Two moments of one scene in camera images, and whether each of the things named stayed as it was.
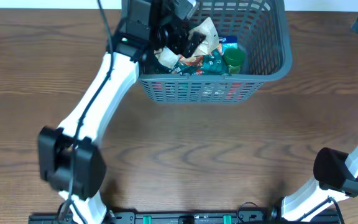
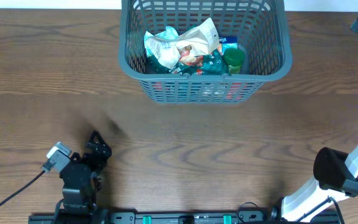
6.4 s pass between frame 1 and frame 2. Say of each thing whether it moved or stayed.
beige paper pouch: stayed
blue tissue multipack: stayed
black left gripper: moved
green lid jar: stayed
